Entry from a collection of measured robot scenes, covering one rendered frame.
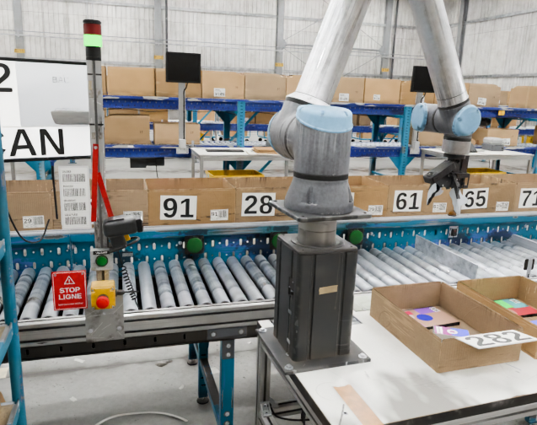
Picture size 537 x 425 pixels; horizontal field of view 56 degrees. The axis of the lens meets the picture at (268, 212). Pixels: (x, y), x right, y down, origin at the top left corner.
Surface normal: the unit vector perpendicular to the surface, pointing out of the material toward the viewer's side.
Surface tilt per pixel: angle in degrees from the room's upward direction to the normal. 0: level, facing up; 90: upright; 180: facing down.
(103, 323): 90
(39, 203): 90
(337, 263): 90
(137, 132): 90
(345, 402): 0
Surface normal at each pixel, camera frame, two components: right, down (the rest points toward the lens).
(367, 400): 0.04, -0.97
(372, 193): 0.29, 0.23
